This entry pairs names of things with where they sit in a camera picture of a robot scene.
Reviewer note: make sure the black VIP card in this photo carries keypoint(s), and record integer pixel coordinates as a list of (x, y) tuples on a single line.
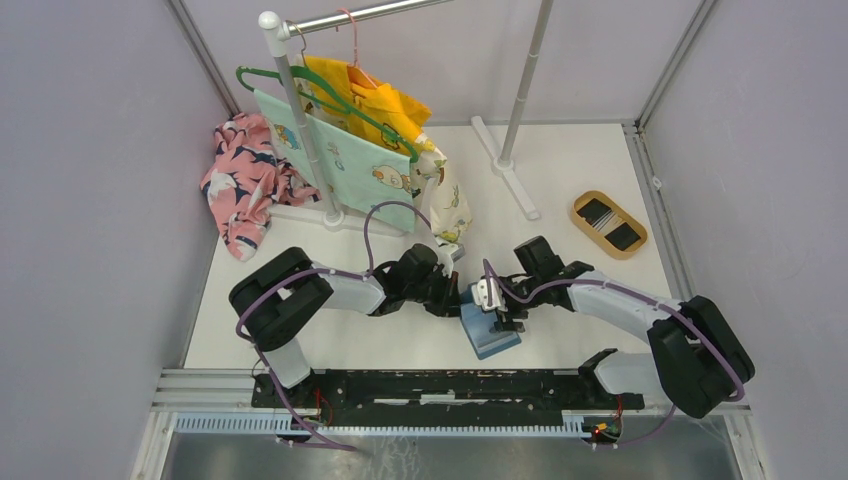
[(594, 212)]

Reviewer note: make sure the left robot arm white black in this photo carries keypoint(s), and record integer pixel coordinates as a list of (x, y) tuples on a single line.
[(276, 301)]

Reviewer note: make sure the cream printed garment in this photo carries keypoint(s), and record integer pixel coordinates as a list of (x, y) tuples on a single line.
[(434, 177)]

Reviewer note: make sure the yellow garment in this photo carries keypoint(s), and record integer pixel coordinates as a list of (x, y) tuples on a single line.
[(400, 116)]

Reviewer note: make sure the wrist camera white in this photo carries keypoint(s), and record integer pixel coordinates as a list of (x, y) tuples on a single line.
[(487, 295), (449, 254)]

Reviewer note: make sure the pink patterned garment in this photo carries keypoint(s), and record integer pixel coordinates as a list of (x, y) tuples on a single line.
[(245, 180)]

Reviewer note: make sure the white metal clothes rack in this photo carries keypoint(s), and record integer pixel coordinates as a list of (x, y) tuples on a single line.
[(277, 32)]

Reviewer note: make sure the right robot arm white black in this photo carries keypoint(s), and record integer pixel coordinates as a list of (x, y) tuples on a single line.
[(695, 360)]

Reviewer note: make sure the mint green printed cloth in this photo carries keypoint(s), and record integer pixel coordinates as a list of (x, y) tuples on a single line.
[(359, 174)]

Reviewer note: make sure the blue leather card holder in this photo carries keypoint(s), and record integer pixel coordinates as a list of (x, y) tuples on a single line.
[(479, 327)]

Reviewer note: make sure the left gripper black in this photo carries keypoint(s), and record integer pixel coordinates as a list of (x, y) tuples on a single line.
[(450, 303)]

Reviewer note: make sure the white slotted cable duct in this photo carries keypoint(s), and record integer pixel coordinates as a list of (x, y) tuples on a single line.
[(282, 424)]

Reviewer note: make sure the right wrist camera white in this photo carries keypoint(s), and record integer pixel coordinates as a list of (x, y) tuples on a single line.
[(487, 295)]

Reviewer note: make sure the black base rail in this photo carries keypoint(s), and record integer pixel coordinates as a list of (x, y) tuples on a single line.
[(420, 398)]

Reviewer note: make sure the pink clothes hanger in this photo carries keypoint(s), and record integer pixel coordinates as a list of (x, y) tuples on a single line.
[(355, 47)]

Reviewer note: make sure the black card in tray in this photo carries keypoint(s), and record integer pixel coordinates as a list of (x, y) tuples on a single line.
[(623, 237)]

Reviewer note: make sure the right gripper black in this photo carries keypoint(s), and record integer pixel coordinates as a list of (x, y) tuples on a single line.
[(505, 321)]

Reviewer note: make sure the tan oval card tray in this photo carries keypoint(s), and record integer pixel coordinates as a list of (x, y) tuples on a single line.
[(617, 217)]

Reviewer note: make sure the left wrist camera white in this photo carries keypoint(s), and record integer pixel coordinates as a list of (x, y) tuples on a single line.
[(449, 254)]

